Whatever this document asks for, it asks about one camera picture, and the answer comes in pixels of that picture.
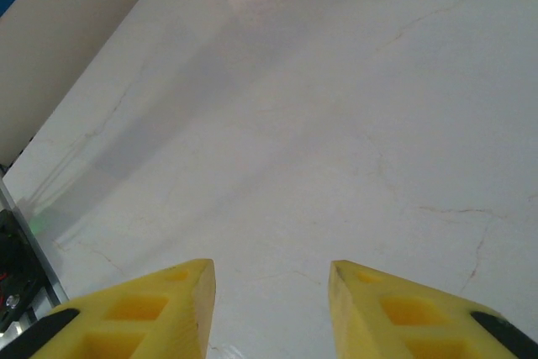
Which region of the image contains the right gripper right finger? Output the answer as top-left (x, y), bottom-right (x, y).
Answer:
top-left (329, 260), bottom-right (538, 359)

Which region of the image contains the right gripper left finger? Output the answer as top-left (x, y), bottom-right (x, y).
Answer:
top-left (0, 257), bottom-right (216, 359)

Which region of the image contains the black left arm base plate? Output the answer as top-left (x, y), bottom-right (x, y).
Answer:
top-left (0, 207), bottom-right (33, 335)

